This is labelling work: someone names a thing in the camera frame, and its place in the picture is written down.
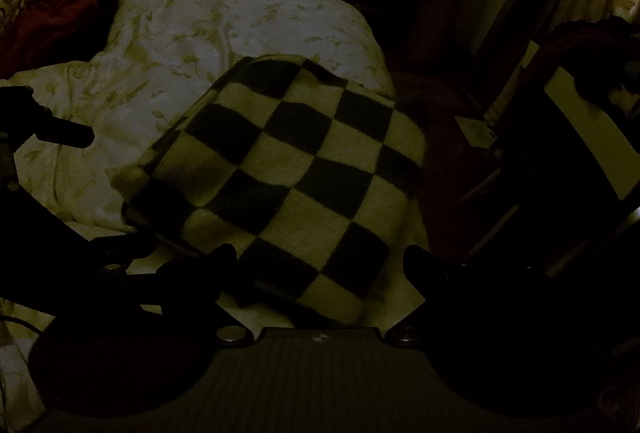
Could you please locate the chair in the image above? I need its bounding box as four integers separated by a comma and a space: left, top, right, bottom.
450, 20, 640, 280

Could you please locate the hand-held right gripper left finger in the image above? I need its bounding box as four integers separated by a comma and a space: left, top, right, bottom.
102, 243, 253, 347

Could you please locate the leaning wooden frame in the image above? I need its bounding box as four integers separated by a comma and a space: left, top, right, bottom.
464, 0, 593, 116

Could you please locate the paper sheet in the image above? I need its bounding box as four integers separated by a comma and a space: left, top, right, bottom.
454, 115, 497, 148

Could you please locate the black white checkered garment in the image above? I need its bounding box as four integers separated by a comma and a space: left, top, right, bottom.
109, 54, 426, 329

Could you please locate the red cloth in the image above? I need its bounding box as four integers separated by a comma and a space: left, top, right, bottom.
0, 0, 103, 76

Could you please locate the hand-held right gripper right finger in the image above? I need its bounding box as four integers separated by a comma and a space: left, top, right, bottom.
385, 244, 539, 347

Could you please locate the white floral duvet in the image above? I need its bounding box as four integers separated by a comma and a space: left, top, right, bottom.
0, 0, 396, 364

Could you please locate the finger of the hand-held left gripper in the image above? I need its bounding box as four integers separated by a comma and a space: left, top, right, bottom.
30, 193, 159, 265
0, 85, 97, 150

